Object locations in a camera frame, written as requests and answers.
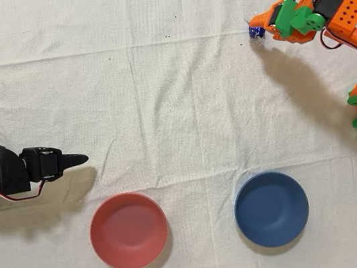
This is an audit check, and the blue bowl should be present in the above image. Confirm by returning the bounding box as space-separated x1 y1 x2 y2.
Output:
228 165 315 253

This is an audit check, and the blue candy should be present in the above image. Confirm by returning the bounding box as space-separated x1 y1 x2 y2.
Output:
244 15 268 49

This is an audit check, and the white wrinkled tablecloth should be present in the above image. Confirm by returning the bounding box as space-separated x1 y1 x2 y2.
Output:
0 0 357 268

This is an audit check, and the white red looping servo cable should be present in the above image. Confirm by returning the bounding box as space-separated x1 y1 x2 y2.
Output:
0 167 49 205

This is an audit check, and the red bowl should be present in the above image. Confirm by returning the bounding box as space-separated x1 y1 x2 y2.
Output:
84 186 174 268

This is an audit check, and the forearm servo cable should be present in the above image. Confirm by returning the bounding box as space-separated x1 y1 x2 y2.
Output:
317 22 357 53

